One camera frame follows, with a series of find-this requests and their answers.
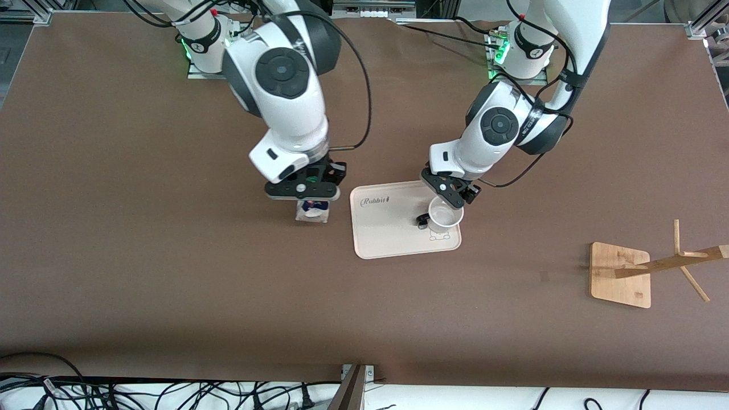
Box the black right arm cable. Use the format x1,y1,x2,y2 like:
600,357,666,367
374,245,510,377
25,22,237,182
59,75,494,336
251,0,373,151

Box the aluminium frame corner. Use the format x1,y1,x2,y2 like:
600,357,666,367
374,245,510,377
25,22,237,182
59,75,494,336
685,0,729,42
0,0,53,26

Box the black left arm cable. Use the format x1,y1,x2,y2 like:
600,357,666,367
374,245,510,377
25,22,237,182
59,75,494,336
478,0,577,188

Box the wooden cup rack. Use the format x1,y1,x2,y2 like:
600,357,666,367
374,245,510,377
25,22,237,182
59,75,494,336
589,219,729,309

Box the white mug with black handle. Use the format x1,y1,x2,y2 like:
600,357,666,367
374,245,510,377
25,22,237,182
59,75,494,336
415,196,465,233

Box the black looped floor cable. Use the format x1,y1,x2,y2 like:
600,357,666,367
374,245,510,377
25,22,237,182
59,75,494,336
0,351,87,393

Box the aluminium profile post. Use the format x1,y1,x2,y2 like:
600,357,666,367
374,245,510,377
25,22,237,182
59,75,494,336
327,364,376,410

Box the cream tray with rabbit print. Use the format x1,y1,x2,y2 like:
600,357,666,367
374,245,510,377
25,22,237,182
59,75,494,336
350,180,462,260

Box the grey power strip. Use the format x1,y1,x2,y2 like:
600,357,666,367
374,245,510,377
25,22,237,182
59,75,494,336
332,0,417,18

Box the blue and white milk carton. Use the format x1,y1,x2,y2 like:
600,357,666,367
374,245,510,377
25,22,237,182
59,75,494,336
294,199,330,224

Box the black cable on table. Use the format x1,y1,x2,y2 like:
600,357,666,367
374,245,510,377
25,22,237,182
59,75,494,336
396,16,502,52

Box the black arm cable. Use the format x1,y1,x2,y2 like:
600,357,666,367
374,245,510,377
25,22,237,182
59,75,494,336
478,0,577,188
251,0,373,151

